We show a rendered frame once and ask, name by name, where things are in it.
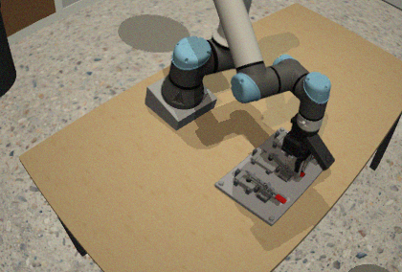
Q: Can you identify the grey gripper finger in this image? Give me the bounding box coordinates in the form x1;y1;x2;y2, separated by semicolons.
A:
301;154;312;172
285;154;304;179

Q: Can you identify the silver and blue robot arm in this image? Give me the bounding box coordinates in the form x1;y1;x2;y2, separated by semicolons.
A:
161;0;335;170

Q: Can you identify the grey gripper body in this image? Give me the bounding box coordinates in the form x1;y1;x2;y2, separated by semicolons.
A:
281;113;319;161

